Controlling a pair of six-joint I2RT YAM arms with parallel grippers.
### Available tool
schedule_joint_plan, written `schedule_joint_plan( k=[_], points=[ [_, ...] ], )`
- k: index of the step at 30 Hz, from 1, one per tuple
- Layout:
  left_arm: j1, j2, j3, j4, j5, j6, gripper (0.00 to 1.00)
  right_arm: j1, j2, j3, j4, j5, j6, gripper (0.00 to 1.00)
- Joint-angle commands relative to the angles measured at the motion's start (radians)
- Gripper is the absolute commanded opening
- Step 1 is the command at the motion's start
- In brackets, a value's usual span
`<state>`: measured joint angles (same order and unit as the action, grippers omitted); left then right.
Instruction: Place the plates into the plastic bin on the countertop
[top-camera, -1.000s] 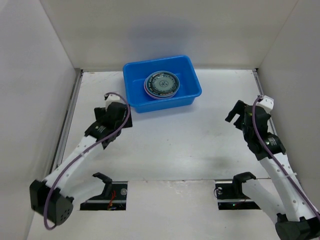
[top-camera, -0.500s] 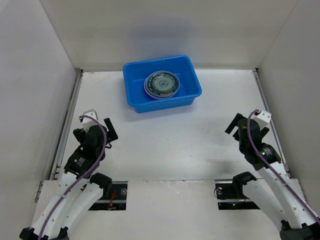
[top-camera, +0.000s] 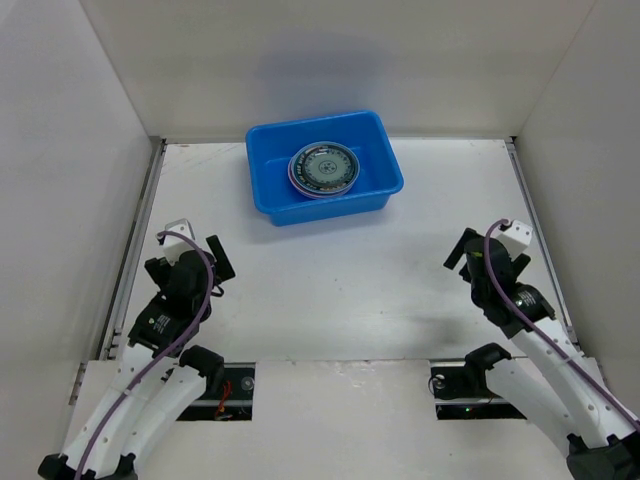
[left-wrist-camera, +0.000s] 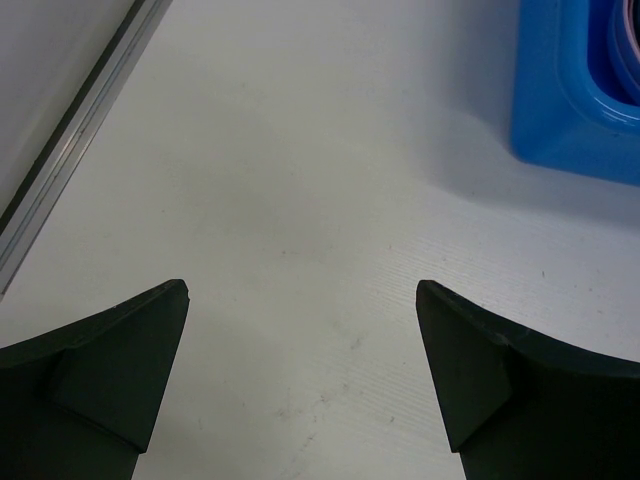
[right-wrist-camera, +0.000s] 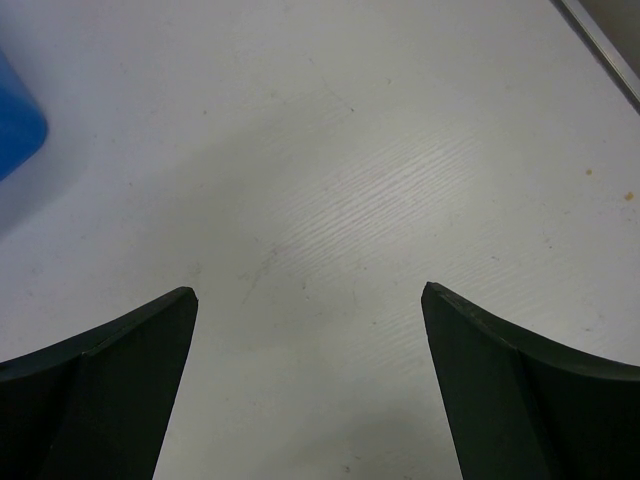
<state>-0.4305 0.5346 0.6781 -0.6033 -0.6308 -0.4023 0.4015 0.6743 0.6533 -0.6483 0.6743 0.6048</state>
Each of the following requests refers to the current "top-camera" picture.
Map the pink plastic plate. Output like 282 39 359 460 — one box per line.
287 159 356 199

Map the teal patterned plate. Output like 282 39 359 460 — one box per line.
292 143 359 193
302 148 353 186

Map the light blue plastic plate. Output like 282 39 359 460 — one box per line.
288 143 361 197

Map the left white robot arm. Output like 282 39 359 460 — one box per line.
38 228 235 479

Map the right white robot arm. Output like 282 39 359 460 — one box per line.
429 220 639 479

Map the blue plastic bin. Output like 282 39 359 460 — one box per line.
246 110 404 226

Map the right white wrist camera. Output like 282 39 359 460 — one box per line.
496 220 533 259

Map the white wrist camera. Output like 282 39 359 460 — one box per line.
156 218 196 266
496 220 533 259

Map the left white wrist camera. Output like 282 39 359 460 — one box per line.
156 218 196 266

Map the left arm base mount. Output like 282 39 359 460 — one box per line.
178 363 256 422

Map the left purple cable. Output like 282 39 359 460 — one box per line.
74 230 217 480

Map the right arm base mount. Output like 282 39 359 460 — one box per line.
428 361 525 421

